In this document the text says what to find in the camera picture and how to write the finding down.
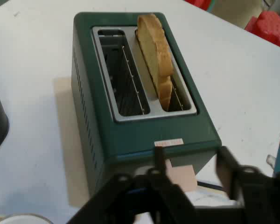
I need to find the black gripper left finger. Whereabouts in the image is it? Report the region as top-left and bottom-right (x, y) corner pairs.
(69, 146), (196, 224)

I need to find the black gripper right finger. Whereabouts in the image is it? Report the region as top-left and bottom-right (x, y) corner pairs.
(196, 146), (280, 224)

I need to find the dark green two-slot toaster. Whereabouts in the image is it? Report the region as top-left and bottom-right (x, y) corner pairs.
(71, 11), (222, 199)

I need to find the toasted bread slice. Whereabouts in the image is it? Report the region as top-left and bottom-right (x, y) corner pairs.
(137, 13), (173, 112)

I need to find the red plastic stool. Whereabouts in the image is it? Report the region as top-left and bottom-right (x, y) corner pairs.
(244, 10), (280, 52)

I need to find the red plastic object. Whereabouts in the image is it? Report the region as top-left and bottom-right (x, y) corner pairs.
(184, 0), (213, 11)

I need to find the black power cord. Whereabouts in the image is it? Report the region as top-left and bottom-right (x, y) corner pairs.
(196, 180), (224, 190)

